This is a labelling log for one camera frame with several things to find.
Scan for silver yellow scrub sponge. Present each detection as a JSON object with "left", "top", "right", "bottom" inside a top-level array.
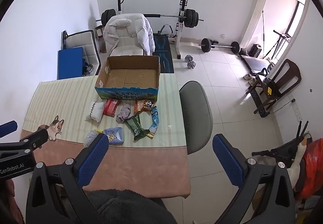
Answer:
[{"left": 83, "top": 129, "right": 104, "bottom": 148}]

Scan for white tissue pack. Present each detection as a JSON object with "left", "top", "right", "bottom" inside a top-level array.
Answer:
[{"left": 85, "top": 102, "right": 106, "bottom": 123}]

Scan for light blue cat pouch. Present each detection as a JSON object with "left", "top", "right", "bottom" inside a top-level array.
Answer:
[{"left": 104, "top": 127, "right": 124, "bottom": 145}]

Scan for red snack packet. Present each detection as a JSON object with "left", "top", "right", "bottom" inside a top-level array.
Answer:
[{"left": 103, "top": 98, "right": 121, "bottom": 117}]

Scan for purple cloth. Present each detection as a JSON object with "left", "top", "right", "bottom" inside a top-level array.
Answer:
[{"left": 115, "top": 103, "right": 131, "bottom": 123}]

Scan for green snack packet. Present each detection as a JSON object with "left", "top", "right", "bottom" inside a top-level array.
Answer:
[{"left": 124, "top": 113, "right": 147, "bottom": 141}]

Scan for orange snack packet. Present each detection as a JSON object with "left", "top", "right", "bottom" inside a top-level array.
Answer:
[{"left": 134, "top": 99, "right": 154, "bottom": 113}]

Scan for blue long snack packet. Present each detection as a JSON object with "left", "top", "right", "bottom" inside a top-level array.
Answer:
[{"left": 147, "top": 106, "right": 159, "bottom": 139}]

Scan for goose plush toy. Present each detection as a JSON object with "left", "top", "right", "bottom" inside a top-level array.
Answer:
[{"left": 287, "top": 138, "right": 307, "bottom": 188}]

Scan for red plastic bag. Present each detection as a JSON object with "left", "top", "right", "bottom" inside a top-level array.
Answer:
[{"left": 296, "top": 138, "right": 323, "bottom": 200}]

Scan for dark fleece clothing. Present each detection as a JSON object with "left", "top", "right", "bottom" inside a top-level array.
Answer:
[{"left": 85, "top": 189, "right": 177, "bottom": 223}]

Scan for blue folded mat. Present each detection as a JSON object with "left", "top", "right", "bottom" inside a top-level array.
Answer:
[{"left": 58, "top": 47, "right": 83, "bottom": 80}]

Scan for grey round chair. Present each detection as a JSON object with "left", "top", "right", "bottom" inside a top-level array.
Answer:
[{"left": 179, "top": 81, "right": 213, "bottom": 155}]

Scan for striped cat tablecloth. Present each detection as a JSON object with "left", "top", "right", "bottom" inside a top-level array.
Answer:
[{"left": 21, "top": 74, "right": 191, "bottom": 198}]

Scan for dark wooden chair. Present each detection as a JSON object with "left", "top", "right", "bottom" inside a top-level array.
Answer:
[{"left": 246, "top": 59, "right": 302, "bottom": 117}]

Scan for open cardboard box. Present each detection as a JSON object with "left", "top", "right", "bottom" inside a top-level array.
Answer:
[{"left": 95, "top": 55, "right": 160, "bottom": 103}]

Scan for small wooden stool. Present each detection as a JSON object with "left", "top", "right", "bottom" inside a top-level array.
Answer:
[{"left": 95, "top": 25, "right": 106, "bottom": 53}]

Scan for black kettlebell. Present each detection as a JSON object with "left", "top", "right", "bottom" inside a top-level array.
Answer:
[{"left": 256, "top": 68, "right": 269, "bottom": 77}]

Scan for white padded chair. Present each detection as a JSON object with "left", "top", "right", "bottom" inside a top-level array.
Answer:
[{"left": 106, "top": 13, "right": 152, "bottom": 57}]

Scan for white puffer jacket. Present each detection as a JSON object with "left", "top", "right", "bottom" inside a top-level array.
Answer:
[{"left": 103, "top": 13, "right": 156, "bottom": 56}]

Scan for chrome dumbbell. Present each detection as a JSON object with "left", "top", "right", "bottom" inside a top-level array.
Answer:
[{"left": 185, "top": 54, "right": 196, "bottom": 69}]

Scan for floor barbell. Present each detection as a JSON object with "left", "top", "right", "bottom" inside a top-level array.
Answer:
[{"left": 199, "top": 38, "right": 240, "bottom": 54}]

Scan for barbell on rack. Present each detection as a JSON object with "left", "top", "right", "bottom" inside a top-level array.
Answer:
[{"left": 96, "top": 9, "right": 204, "bottom": 28}]

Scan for white squat rack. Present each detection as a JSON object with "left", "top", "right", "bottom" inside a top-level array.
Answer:
[{"left": 115, "top": 0, "right": 190, "bottom": 60}]

